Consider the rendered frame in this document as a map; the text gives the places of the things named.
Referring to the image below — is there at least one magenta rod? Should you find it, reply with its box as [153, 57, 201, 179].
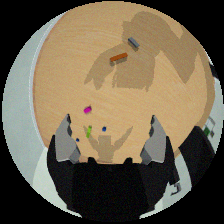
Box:
[83, 106, 92, 113]

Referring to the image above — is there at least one orange rod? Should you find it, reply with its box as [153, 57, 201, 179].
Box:
[110, 53, 128, 62]

